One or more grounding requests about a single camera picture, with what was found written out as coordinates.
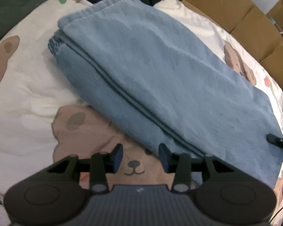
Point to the flattened cardboard box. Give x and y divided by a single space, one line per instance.
245 14

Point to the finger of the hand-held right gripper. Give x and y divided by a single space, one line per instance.
278 140

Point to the grey duvet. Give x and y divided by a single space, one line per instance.
14 2

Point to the blue denim pants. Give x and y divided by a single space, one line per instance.
155 70

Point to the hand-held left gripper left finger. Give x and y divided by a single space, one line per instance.
116 157

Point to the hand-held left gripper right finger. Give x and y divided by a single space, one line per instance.
164 157

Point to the bear print bed sheet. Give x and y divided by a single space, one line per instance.
30 98

